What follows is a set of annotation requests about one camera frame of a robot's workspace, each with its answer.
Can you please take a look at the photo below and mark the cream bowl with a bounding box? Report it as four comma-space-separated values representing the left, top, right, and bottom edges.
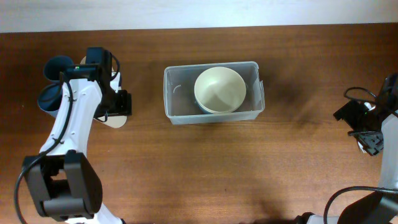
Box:
193, 67, 247, 114

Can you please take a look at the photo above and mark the white plastic fork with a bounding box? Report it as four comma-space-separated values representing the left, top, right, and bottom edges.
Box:
357, 136, 369, 153

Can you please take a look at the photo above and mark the blue cup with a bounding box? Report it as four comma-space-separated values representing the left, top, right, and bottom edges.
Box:
37, 83, 62, 118
43, 55, 74, 83

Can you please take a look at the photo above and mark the cream cup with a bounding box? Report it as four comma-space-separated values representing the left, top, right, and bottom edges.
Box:
80, 55, 123, 94
96, 116, 127, 128

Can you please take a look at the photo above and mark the white plastic spoon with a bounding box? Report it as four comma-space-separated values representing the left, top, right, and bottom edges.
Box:
364, 102, 375, 111

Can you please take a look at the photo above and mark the clear plastic storage container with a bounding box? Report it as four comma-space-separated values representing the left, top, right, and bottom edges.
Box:
164, 61, 266, 124

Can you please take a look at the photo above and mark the cream cup front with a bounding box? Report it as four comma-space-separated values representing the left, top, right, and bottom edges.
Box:
96, 116, 127, 128

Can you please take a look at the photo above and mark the cream cup rear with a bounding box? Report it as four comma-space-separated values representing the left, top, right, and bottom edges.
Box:
80, 55, 123, 94

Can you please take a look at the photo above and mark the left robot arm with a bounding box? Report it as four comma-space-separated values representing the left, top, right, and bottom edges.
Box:
14, 47, 132, 223

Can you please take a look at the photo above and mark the blue bowl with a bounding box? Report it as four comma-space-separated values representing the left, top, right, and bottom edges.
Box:
195, 101, 206, 114

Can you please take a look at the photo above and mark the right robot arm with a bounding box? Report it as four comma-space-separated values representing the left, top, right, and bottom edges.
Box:
293, 73, 397, 224

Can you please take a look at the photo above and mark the blue cup front left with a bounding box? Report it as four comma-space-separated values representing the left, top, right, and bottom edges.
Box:
37, 83, 62, 118

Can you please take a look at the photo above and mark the blue cup rear left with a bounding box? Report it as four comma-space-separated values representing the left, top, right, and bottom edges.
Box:
43, 55, 74, 83

